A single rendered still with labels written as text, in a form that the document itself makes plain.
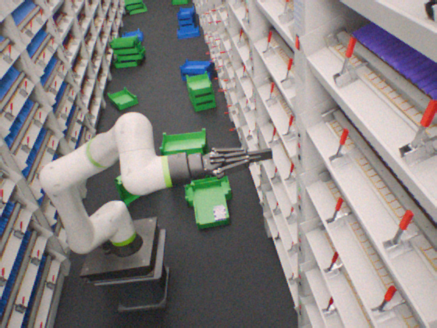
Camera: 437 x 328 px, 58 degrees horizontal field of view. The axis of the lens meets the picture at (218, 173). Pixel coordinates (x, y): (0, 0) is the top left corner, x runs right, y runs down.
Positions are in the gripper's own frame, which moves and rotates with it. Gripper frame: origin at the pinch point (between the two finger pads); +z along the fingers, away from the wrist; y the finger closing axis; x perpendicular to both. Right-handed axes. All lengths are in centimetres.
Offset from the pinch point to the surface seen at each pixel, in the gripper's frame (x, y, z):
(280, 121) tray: -10.5, -33.5, 14.3
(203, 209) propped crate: -103, -95, -23
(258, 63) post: -1, -66, 13
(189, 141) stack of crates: -83, -146, -25
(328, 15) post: 37.5, 3.8, 17.1
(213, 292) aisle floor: -107, -35, -24
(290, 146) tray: -10.7, -16.8, 13.5
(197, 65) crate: -100, -323, -7
